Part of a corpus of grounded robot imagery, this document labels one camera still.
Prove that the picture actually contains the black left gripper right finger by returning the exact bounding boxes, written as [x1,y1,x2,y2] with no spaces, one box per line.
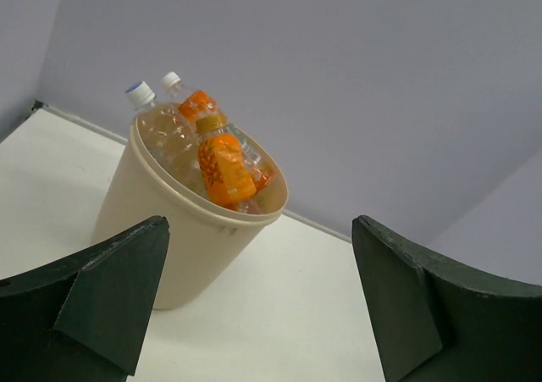
[351,215,541,381]

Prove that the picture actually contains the short orange bottle yellow cap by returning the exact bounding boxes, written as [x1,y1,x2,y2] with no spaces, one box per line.
[196,114,257,208]

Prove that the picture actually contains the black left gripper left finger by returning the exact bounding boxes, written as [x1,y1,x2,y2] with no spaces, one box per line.
[1,216,169,381]

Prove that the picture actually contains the beige plastic bin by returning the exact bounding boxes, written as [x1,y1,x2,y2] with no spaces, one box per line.
[91,121,289,310]

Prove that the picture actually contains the tall orange juice bottle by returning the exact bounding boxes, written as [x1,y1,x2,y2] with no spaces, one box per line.
[159,71,276,192]

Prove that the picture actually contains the clear crushed plastic bottle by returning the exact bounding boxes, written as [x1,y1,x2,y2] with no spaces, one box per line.
[125,81,196,166]

